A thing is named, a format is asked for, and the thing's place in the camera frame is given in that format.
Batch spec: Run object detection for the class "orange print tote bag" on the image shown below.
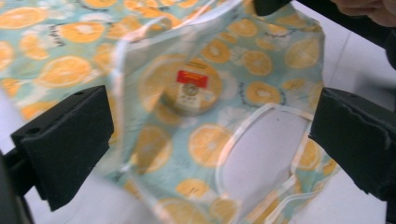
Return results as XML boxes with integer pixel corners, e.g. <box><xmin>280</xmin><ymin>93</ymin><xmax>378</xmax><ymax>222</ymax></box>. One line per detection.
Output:
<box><xmin>0</xmin><ymin>0</ymin><xmax>341</xmax><ymax>224</ymax></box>

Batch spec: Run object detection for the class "round gold tin red label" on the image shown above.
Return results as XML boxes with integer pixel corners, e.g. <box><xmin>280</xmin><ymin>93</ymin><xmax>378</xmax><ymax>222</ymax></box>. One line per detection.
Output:
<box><xmin>160</xmin><ymin>57</ymin><xmax>224</xmax><ymax>118</ymax></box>

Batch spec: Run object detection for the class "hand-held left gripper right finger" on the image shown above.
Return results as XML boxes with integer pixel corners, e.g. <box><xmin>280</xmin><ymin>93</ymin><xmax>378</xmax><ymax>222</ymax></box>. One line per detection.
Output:
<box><xmin>309</xmin><ymin>86</ymin><xmax>396</xmax><ymax>202</ymax></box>

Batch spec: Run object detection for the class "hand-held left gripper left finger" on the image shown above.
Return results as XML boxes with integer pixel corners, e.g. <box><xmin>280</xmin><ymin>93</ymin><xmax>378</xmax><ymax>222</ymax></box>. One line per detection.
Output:
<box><xmin>10</xmin><ymin>85</ymin><xmax>115</xmax><ymax>213</ymax></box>

